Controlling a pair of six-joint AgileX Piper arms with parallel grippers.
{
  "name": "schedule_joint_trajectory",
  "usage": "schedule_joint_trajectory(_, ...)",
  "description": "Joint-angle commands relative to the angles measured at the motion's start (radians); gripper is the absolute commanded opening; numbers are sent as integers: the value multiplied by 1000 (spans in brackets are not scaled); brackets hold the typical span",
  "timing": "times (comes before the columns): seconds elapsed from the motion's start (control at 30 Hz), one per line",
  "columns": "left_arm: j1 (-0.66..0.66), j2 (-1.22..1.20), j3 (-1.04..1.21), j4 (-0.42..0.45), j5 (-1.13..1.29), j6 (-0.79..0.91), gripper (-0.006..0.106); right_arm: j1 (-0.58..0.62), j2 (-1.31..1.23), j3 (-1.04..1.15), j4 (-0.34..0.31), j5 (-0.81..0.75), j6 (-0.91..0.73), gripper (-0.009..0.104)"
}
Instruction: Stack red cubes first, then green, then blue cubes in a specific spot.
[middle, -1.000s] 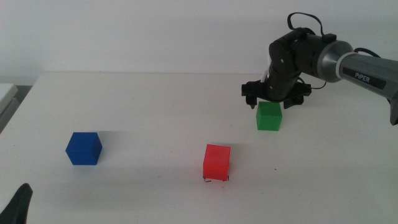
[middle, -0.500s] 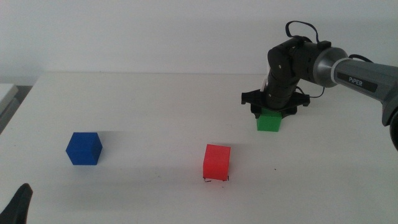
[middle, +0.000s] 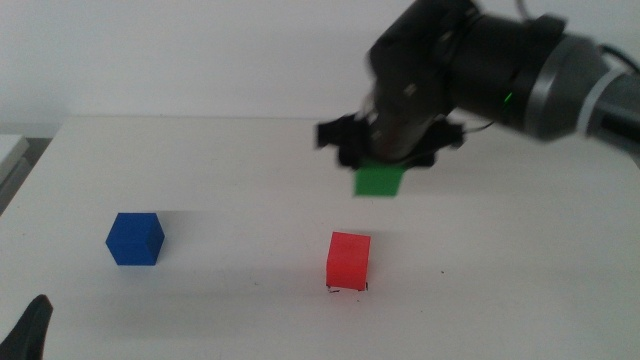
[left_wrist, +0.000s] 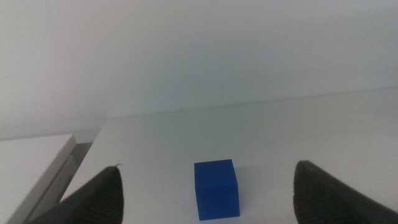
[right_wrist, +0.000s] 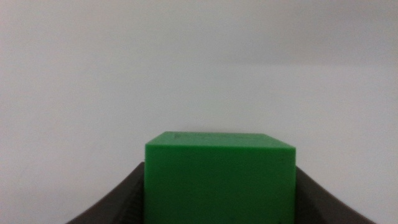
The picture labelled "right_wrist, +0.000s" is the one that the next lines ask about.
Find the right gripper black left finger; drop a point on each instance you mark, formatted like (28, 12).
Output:
(124, 205)

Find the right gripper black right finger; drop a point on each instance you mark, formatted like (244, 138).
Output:
(317, 205)

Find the green cube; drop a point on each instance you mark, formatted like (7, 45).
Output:
(219, 183)

